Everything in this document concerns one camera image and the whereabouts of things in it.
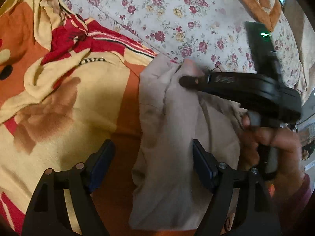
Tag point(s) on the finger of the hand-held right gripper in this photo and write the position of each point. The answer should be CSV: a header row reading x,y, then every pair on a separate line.
x,y
192,81

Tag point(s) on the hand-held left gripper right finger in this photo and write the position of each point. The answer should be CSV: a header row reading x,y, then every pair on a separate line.
x,y
204,169

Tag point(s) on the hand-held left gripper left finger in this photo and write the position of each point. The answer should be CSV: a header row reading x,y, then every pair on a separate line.
x,y
102,167

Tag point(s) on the beige jacket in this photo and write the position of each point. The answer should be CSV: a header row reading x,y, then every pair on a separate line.
x,y
172,127

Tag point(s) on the person's right forearm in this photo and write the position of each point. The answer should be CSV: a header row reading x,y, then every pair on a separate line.
x,y
305,196

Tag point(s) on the person's right hand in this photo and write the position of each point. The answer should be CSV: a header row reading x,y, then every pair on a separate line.
x,y
288,154

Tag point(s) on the floral bed sheet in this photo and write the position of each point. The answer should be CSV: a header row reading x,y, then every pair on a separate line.
x,y
172,17

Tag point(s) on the orange red cream printed blanket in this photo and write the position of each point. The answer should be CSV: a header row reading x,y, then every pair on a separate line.
x,y
61,103

